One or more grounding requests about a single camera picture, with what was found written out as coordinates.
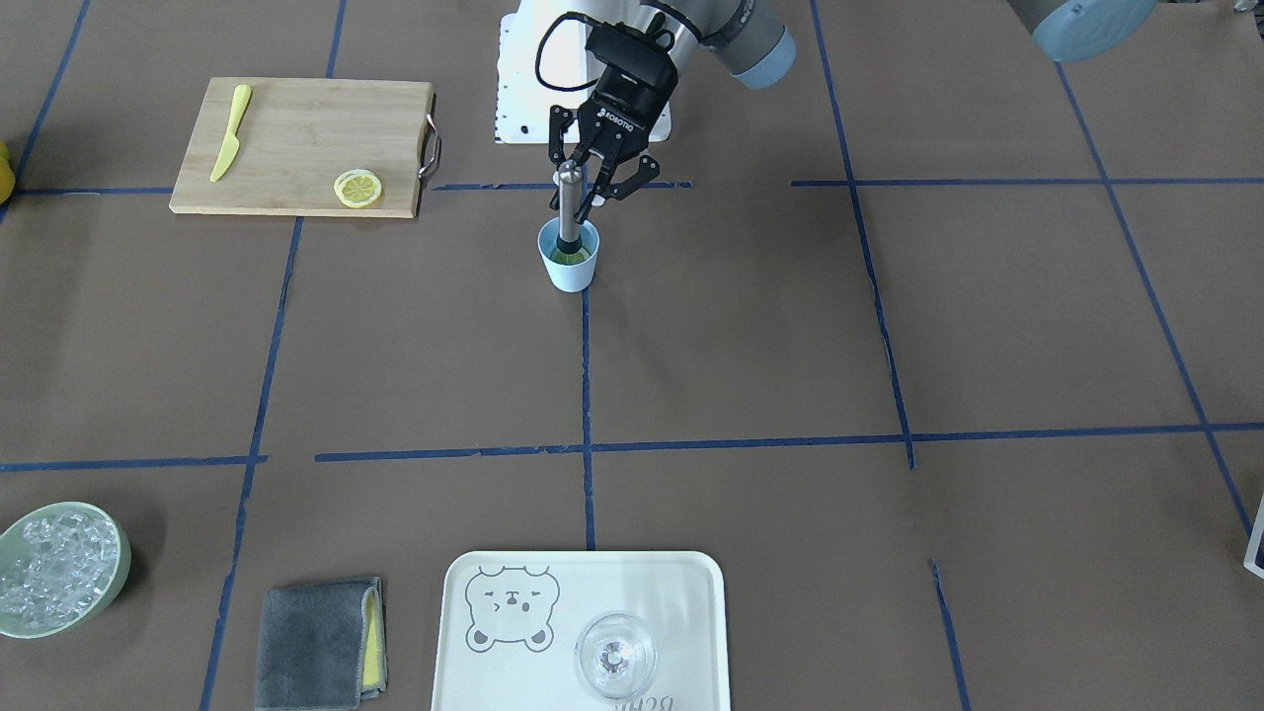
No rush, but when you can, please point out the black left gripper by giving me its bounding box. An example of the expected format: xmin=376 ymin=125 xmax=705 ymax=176
xmin=547 ymin=22 xmax=680 ymax=228

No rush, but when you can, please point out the steel muddler black tip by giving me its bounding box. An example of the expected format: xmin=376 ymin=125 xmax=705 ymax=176
xmin=554 ymin=159 xmax=583 ymax=252

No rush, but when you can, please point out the yellow lemon slice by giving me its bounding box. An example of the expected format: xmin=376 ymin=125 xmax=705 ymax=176
xmin=549 ymin=245 xmax=593 ymax=267

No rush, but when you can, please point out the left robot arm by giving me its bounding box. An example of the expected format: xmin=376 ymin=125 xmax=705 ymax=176
xmin=549 ymin=1 xmax=796 ymax=224

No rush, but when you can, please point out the light blue cup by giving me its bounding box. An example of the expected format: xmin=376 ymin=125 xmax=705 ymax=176
xmin=536 ymin=216 xmax=600 ymax=294

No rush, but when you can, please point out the lemon slice on board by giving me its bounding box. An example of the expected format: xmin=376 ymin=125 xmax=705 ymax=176
xmin=332 ymin=168 xmax=384 ymax=207

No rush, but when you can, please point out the whole yellow lemon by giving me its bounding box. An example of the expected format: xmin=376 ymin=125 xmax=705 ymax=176
xmin=0 ymin=140 xmax=16 ymax=205

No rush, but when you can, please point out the wooden cutting board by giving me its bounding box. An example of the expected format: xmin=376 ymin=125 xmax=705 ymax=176
xmin=169 ymin=77 xmax=439 ymax=219

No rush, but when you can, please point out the yellow plastic knife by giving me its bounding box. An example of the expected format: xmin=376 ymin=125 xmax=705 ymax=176
xmin=209 ymin=83 xmax=253 ymax=182

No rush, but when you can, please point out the white bear tray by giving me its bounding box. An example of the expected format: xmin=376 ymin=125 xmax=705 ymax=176
xmin=431 ymin=552 xmax=732 ymax=710

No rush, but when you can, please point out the clear wine glass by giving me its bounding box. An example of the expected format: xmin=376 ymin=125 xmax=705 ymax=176
xmin=574 ymin=610 xmax=659 ymax=705

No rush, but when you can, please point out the grey folded cloth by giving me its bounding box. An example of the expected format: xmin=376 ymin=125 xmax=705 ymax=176
xmin=254 ymin=576 xmax=389 ymax=710

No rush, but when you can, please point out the green bowl of ice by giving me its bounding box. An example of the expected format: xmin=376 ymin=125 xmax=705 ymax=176
xmin=1 ymin=501 xmax=131 ymax=640

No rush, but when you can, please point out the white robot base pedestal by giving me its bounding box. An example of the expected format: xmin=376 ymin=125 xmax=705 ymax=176
xmin=494 ymin=1 xmax=659 ymax=144

